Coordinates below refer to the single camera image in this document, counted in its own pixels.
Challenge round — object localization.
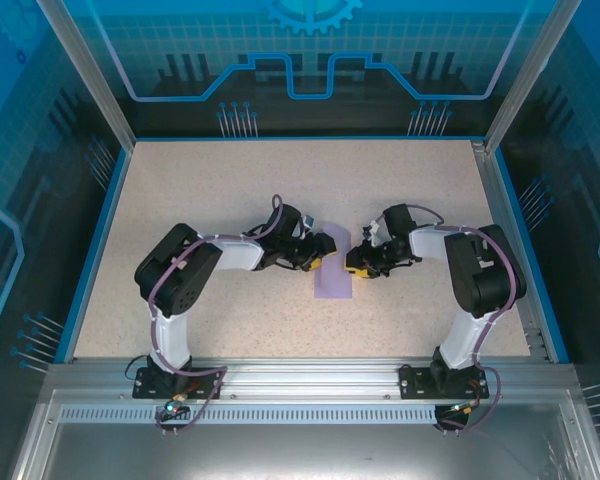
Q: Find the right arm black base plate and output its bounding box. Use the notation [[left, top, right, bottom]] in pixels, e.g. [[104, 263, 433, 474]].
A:
[[398, 364, 492, 400]]

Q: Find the aluminium enclosure post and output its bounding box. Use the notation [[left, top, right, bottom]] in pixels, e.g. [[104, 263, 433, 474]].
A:
[[34, 0, 137, 151], [483, 0, 584, 154]]

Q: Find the grey metal tray frame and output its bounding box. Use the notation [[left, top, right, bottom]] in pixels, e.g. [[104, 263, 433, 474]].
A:
[[10, 388, 600, 480]]

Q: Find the blue table border strip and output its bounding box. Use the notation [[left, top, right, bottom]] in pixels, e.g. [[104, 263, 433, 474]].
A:
[[54, 147, 134, 364], [489, 147, 571, 364]]

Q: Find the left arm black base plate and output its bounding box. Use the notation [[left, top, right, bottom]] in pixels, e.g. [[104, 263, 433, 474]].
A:
[[132, 366, 225, 401]]

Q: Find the aluminium mounting rail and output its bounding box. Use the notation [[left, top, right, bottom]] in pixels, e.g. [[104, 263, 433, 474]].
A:
[[47, 357, 576, 401]]

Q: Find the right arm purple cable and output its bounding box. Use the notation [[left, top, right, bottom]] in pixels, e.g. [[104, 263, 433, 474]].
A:
[[404, 203, 527, 434]]

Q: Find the aluminium side rail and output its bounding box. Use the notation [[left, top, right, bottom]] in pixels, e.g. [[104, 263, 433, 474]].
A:
[[471, 139, 554, 362]]

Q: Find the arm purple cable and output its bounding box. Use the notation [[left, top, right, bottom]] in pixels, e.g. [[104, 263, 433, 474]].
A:
[[404, 203, 527, 434], [147, 193, 287, 435]]

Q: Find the lavender cloth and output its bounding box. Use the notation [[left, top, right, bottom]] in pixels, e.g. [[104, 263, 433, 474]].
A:
[[313, 223, 354, 300]]

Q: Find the slotted metal cable duct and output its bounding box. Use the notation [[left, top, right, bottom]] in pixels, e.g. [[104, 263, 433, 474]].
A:
[[59, 405, 561, 425]]

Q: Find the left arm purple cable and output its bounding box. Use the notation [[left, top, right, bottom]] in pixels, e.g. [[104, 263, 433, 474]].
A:
[[147, 193, 287, 435]]

